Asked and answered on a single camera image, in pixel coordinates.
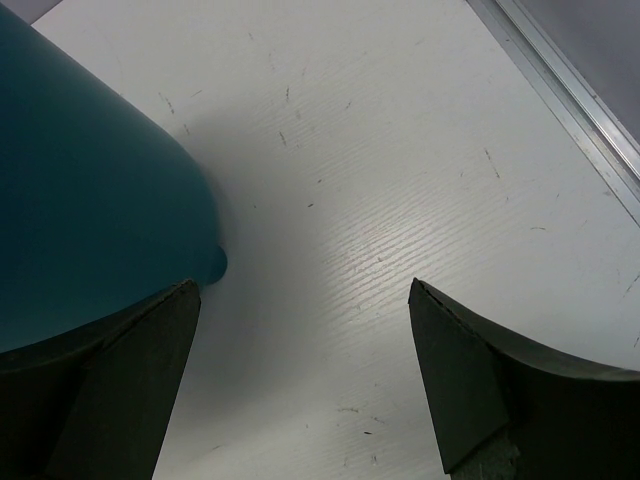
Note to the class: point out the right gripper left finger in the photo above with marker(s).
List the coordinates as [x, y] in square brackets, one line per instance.
[95, 402]

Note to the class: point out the aluminium table rail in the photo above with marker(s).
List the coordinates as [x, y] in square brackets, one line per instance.
[581, 110]

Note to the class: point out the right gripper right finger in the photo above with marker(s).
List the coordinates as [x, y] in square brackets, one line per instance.
[504, 406]

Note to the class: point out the teal bin with yellow rim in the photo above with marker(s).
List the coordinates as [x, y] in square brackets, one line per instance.
[100, 207]

